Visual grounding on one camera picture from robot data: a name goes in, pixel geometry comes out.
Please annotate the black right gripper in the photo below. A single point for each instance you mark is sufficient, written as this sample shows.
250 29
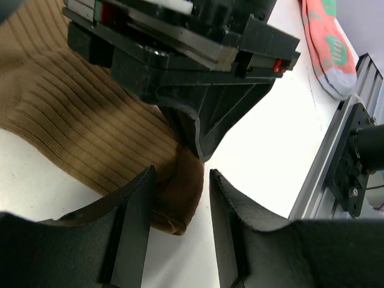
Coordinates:
180 54

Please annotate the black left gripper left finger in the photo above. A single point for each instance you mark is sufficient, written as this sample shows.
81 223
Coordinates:
100 245

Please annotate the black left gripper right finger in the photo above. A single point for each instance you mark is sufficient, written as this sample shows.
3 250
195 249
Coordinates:
257 248

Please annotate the tan ribbed sock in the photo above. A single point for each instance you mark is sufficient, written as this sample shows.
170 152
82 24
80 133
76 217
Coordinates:
84 123

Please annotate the pink patterned sock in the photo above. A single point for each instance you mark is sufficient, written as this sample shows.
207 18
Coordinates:
331 57

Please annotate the aluminium rail frame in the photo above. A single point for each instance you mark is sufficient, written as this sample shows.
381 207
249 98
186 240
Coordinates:
315 200

